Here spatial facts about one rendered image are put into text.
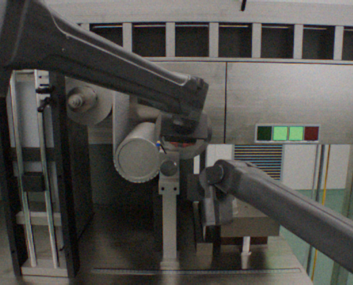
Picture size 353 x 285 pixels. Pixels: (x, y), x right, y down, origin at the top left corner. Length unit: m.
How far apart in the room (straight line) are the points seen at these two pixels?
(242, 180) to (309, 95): 0.69
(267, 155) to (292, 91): 2.54
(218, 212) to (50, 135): 0.41
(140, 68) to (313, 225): 0.32
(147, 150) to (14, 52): 0.60
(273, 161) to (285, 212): 3.22
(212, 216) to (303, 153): 3.22
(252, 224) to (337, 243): 0.43
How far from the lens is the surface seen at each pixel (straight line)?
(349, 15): 1.29
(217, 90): 1.12
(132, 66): 0.35
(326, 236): 0.47
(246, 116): 1.14
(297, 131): 1.20
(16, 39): 0.26
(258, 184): 0.55
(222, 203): 0.65
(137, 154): 0.81
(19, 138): 0.76
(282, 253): 0.96
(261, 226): 0.87
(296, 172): 3.87
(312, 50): 1.29
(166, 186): 0.76
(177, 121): 0.52
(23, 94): 0.77
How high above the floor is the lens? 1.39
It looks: 11 degrees down
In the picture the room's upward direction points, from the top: straight up
